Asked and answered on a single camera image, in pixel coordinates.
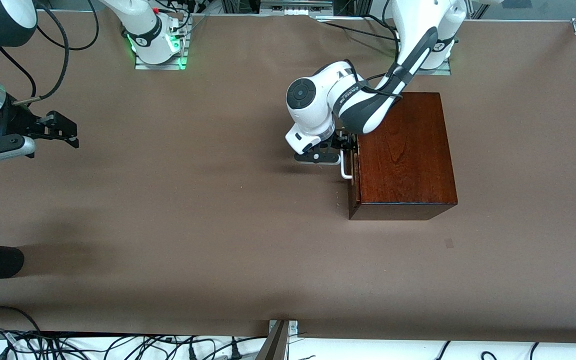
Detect wooden drawer with white handle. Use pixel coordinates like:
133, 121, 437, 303
340, 148, 362, 187

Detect dark wooden drawer cabinet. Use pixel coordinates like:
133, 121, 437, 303
346, 91, 459, 221

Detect brown paper table cover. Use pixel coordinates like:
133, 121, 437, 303
0, 10, 576, 346

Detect silver metal equipment box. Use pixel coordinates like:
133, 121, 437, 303
259, 0, 334, 16

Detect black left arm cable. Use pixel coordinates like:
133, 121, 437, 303
345, 59, 405, 100

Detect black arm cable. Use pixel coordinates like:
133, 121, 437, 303
345, 59, 405, 100
0, 0, 100, 107

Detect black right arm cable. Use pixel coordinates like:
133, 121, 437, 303
0, 0, 100, 107

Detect black base cable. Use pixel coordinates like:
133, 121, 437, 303
310, 14, 401, 43

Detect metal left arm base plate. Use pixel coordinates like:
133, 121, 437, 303
414, 57, 453, 76

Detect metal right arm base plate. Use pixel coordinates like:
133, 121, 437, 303
134, 49, 188, 71

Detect metal camera mount strut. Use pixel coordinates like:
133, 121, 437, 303
255, 319, 299, 360

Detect tangled black cables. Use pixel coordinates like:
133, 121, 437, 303
0, 327, 269, 360

